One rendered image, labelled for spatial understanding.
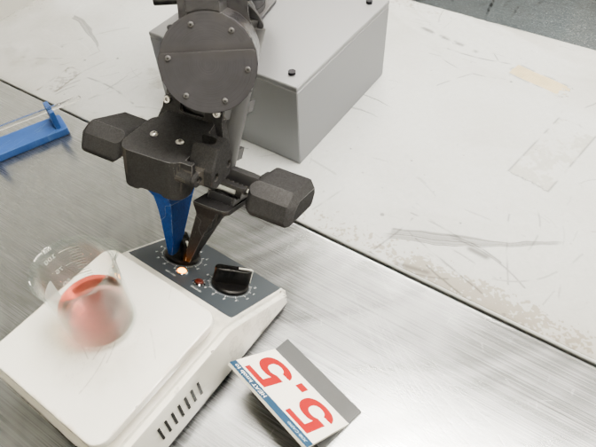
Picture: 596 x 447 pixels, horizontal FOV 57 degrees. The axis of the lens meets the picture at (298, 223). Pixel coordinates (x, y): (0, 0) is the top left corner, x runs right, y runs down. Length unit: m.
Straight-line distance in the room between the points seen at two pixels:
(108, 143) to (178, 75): 0.14
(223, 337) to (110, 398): 0.09
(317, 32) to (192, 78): 0.34
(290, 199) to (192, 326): 0.12
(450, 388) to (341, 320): 0.11
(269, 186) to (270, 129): 0.23
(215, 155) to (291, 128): 0.26
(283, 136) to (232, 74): 0.30
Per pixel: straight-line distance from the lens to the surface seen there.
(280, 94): 0.59
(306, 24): 0.67
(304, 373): 0.48
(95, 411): 0.40
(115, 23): 0.95
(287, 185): 0.41
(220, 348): 0.43
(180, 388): 0.42
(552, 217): 0.63
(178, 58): 0.33
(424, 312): 0.52
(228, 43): 0.33
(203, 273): 0.48
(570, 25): 2.88
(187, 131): 0.39
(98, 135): 0.46
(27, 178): 0.71
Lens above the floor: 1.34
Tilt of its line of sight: 50 degrees down
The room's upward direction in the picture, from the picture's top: 3 degrees counter-clockwise
